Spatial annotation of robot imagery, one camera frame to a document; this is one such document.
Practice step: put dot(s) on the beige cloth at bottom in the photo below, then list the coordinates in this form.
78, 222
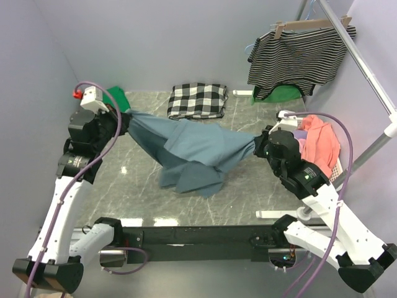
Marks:
54, 295

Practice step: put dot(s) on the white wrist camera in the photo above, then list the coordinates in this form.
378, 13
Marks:
91, 99
290, 123

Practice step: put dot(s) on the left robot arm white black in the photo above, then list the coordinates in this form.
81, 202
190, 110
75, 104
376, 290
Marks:
105, 231

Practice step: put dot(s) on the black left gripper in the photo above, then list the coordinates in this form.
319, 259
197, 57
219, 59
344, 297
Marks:
121, 121

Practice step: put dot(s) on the folded black white checkered shirt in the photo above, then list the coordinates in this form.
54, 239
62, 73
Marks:
197, 101

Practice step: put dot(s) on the coral pink shirt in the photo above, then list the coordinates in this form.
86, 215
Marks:
319, 142

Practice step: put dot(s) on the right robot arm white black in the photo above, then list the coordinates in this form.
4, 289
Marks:
359, 256

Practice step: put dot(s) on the folded green t shirt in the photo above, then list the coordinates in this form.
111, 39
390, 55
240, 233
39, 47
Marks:
119, 96

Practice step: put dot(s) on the silver clothes rack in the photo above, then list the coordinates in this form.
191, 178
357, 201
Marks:
363, 96

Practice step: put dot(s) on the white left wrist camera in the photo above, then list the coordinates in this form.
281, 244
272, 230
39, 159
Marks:
91, 99

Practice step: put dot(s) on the wooden clip hanger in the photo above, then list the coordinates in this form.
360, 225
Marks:
280, 26

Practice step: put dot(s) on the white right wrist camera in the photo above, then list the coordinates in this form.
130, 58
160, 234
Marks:
290, 123

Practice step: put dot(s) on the blue t shirt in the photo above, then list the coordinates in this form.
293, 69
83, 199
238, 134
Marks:
194, 157

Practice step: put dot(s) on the aluminium frame rail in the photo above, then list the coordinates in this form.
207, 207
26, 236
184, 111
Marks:
51, 263

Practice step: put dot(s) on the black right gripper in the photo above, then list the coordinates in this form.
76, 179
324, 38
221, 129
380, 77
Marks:
261, 144

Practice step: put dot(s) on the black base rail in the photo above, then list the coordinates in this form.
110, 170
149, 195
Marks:
203, 243

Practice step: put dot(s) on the lilac garment in basket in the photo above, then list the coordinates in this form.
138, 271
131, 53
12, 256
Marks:
300, 134

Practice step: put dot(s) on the green garment under striped shirt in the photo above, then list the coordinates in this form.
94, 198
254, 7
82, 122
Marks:
280, 94

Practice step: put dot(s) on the black white striped shirt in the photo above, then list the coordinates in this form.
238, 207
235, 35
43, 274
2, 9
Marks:
303, 60

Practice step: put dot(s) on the white laundry basket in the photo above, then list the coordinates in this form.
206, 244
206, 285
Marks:
336, 169

